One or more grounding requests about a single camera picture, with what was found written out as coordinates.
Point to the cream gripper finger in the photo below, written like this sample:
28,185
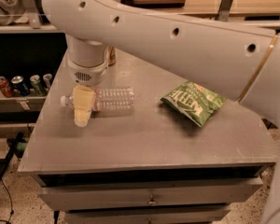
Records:
84,98

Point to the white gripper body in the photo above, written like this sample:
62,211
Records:
86,74

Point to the clear plastic water bottle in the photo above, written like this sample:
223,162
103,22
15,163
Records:
111,99

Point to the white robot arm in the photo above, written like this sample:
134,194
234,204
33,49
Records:
239,62

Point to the gold soda can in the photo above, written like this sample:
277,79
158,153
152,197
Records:
111,56

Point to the silver soda can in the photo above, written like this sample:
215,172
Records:
48,80

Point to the green soda can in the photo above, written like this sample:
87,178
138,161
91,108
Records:
37,85

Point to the dark blue soda can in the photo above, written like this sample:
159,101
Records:
19,84

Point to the black stand leg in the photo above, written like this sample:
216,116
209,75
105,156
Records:
16,147

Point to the grey low shelf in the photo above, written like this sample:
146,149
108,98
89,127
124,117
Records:
18,103

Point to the grey drawer cabinet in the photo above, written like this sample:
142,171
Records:
105,172

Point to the red soda can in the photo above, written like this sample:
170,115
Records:
5,87

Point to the grey cloth bundle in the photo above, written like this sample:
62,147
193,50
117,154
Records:
6,2

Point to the green kettle chips bag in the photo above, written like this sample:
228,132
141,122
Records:
194,102

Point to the upper drawer metal knob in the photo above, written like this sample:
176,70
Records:
151,201

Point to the left metal bracket post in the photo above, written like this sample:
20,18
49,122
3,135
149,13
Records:
32,13

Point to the metal bracket post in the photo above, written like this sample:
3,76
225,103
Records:
224,10
32,13

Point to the right metal bracket post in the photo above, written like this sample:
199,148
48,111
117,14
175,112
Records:
224,10

